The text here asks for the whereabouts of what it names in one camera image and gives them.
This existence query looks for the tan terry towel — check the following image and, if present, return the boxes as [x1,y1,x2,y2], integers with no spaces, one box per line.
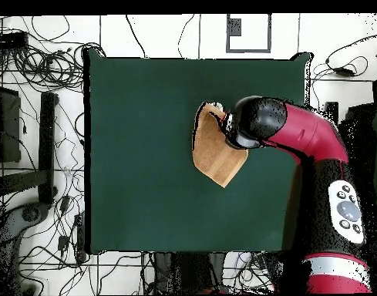
[191,101,250,189]

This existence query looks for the tangled black cables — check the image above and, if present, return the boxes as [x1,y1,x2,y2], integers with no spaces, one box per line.
[0,15,107,93]

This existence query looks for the long black power strip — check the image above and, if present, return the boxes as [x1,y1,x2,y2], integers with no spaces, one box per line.
[74,213,88,264]

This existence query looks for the dark green table cloth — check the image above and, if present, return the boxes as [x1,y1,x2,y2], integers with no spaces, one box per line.
[82,47,314,255]

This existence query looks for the small black power adapter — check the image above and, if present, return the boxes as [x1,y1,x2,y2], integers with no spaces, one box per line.
[57,235,71,252]
[59,195,72,214]

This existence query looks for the black metal stand base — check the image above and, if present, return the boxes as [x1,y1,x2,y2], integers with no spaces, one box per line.
[0,91,59,206]
[325,101,340,124]

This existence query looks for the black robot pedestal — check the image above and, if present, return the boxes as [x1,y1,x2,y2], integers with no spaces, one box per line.
[150,251,284,295]

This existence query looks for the black flat panel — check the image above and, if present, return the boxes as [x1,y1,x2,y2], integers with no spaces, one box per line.
[345,103,377,130]
[0,85,22,163]

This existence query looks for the grey square floor frame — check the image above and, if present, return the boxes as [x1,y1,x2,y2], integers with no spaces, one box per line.
[225,13,273,54]

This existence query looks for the dark wheeled stand foot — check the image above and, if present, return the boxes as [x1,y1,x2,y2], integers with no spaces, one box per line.
[0,201,52,295]

